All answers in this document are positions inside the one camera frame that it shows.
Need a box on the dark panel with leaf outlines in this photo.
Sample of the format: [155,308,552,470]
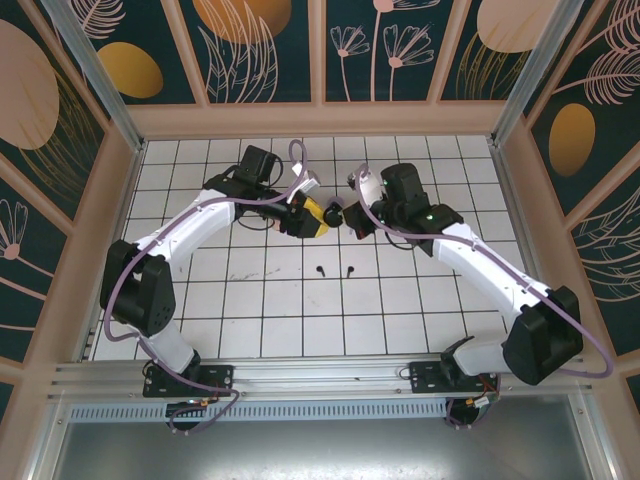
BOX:
[179,0,321,105]

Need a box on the dark panel with pink flowers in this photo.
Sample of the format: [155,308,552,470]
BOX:
[324,0,441,104]

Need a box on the dark panel with golden oval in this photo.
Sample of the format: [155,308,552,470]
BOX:
[64,0,209,106]

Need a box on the dark panel with peach circle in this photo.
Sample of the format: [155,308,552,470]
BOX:
[439,0,546,104]

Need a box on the dark panel oval and fern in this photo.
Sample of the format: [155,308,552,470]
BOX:
[522,0,640,221]

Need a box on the dark panel with fern outlines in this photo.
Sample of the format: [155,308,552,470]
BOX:
[567,167,640,314]

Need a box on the grey metal sheet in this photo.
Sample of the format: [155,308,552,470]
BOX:
[49,418,616,480]

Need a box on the dark panel large peach circle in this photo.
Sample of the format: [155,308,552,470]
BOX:
[0,4,112,224]

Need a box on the dark panel single flower outline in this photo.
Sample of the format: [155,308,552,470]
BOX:
[0,172,76,351]

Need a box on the aluminium side bar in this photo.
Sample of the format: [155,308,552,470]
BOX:
[19,399,71,480]
[569,397,626,480]

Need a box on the purple cable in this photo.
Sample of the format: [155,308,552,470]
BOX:
[349,162,615,430]
[102,138,314,437]

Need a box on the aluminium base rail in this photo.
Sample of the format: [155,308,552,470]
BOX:
[47,355,599,404]

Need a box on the aluminium corner post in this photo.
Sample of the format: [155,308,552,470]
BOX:
[488,0,586,147]
[38,0,147,155]

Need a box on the slotted grey cable duct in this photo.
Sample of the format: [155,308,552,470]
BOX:
[67,399,451,422]

